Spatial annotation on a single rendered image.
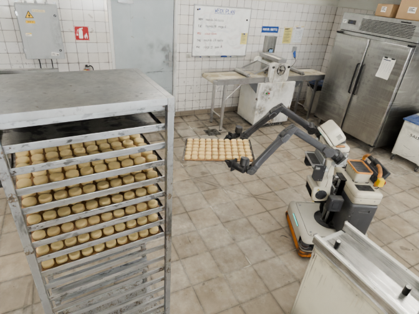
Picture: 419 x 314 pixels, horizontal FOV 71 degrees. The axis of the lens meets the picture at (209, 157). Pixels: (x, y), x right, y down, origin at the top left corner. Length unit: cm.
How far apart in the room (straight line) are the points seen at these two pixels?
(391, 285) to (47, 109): 192
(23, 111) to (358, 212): 259
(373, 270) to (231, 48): 468
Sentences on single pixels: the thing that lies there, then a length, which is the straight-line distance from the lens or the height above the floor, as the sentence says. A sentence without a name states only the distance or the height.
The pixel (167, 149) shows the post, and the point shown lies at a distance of 130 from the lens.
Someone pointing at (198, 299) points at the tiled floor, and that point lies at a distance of 267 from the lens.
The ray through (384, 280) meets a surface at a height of 84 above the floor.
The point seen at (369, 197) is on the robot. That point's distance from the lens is 286.
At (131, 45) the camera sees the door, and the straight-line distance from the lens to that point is 527.
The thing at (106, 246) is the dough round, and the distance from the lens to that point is 162.
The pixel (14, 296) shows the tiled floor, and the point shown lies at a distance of 297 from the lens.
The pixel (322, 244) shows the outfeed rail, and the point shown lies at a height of 89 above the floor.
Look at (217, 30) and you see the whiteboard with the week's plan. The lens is 569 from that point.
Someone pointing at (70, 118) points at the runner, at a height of 177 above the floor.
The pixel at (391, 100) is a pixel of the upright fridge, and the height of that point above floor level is 96.
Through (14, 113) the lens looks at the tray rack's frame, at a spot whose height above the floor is 182.
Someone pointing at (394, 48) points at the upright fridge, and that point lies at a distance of 530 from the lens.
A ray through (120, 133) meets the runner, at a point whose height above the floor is 168.
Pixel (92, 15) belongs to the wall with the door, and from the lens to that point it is 510.
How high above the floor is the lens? 221
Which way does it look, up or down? 30 degrees down
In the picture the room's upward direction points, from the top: 5 degrees clockwise
